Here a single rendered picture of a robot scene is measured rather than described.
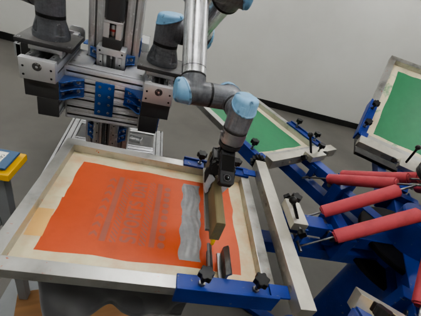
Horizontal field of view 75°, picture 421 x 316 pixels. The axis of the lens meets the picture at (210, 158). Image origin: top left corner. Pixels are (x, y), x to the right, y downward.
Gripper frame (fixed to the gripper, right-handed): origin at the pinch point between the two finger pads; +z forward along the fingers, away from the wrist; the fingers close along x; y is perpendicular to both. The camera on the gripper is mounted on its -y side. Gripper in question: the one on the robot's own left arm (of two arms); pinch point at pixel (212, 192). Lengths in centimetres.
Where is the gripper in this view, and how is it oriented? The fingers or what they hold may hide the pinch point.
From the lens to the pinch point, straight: 94.6
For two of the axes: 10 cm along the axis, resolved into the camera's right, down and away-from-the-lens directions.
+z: -2.7, 7.8, 5.6
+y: -0.4, -5.9, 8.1
